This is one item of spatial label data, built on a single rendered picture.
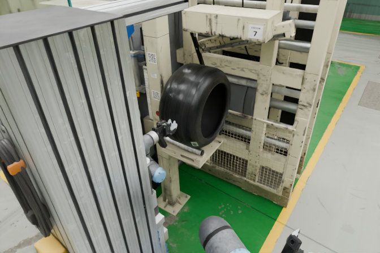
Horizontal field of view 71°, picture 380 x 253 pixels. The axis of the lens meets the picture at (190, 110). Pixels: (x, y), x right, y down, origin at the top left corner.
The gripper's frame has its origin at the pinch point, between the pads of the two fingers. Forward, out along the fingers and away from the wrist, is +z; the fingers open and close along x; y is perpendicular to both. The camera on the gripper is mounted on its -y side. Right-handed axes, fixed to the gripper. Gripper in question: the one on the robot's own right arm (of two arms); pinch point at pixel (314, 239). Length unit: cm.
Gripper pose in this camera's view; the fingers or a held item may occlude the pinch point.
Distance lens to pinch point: 136.6
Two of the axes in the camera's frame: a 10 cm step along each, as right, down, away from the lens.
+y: 0.9, 9.1, 4.1
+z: 8.9, -2.6, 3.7
